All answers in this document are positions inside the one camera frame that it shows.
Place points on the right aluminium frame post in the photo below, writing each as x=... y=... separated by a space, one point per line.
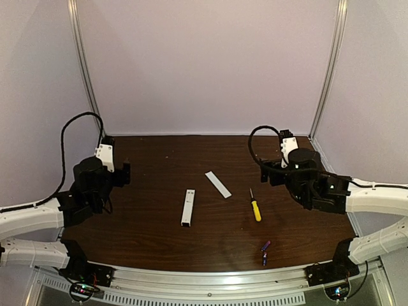
x=336 y=44

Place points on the white battery cover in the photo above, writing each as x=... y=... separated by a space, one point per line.
x=218 y=184

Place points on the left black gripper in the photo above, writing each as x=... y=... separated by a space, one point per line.
x=120 y=175

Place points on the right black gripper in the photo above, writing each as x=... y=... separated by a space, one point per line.
x=269 y=174

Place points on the yellow handled screwdriver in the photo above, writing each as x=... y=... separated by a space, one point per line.
x=255 y=208

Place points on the left aluminium frame post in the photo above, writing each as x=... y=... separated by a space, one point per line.
x=82 y=60

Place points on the front aluminium rail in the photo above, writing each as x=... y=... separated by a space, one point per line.
x=284 y=286

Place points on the white remote control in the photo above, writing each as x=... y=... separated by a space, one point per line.
x=188 y=208

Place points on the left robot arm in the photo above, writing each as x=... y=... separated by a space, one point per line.
x=88 y=195

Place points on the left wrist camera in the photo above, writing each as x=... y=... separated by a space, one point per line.
x=104 y=152

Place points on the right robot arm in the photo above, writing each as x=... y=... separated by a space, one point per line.
x=316 y=189

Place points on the aluminium frame post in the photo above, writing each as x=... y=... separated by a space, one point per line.
x=336 y=44
x=82 y=60

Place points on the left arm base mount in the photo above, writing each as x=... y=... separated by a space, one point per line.
x=87 y=281

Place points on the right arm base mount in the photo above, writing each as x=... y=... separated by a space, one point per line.
x=334 y=277

